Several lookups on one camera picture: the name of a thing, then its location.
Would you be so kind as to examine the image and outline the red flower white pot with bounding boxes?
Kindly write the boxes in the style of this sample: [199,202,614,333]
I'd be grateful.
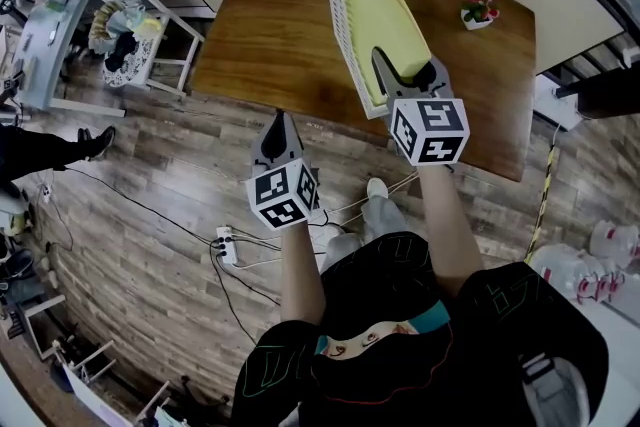
[459,0,501,32]

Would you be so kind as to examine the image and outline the person's right white shoe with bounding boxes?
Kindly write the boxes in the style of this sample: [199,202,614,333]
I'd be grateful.
[366,177,390,201]

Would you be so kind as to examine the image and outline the white slatted chair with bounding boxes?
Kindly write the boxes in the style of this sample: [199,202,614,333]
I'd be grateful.
[82,0,206,97]

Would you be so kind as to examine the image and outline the white folding table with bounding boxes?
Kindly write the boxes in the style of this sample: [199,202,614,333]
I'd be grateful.
[52,339,174,427]

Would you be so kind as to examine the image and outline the white cord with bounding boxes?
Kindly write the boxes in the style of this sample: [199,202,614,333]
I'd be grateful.
[319,167,421,222]
[324,172,420,230]

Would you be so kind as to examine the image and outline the white desk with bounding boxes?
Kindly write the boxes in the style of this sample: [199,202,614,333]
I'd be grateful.
[9,0,126,119]

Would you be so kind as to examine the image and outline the white power strip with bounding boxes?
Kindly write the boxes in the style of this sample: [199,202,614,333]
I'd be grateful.
[215,225,239,266]

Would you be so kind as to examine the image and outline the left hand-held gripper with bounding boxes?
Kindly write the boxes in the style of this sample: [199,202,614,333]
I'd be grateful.
[244,110,321,233]

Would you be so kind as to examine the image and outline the white floor box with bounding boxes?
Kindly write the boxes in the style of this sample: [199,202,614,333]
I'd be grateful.
[532,73,584,132]

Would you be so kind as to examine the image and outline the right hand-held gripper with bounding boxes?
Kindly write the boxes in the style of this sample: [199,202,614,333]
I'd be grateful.
[370,47,471,168]

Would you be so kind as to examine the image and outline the person's left white shoe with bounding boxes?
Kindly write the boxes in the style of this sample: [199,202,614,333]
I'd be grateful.
[309,222,347,247]

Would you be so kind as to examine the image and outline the yellow foam board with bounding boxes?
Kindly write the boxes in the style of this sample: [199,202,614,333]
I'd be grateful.
[335,0,432,104]

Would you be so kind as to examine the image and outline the pile of clothes and bags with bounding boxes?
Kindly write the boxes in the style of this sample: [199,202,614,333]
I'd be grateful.
[88,0,164,89]

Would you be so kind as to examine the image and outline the person's right forearm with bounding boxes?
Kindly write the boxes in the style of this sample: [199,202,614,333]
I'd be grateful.
[417,164,486,299]

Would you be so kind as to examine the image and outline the person's left forearm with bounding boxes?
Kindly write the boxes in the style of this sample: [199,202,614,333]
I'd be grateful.
[279,220,329,326]

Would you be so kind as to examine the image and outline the black printed shirt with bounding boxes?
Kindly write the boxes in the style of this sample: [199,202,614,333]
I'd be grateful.
[230,232,609,427]

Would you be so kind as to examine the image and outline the grey trousers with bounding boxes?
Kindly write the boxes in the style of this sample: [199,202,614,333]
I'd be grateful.
[319,194,411,274]

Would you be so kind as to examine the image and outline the yellow black striped strap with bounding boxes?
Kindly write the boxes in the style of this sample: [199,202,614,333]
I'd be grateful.
[523,144,559,266]

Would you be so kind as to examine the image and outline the person's white shoe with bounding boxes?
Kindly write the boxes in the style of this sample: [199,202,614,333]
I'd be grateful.
[366,177,390,201]
[309,222,347,247]

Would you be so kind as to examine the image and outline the white wire rack basket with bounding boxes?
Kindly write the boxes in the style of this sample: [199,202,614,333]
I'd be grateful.
[324,0,396,121]

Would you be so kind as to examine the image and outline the black cable with adapter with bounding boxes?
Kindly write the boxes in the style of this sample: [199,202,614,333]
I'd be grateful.
[63,166,221,247]
[208,249,259,346]

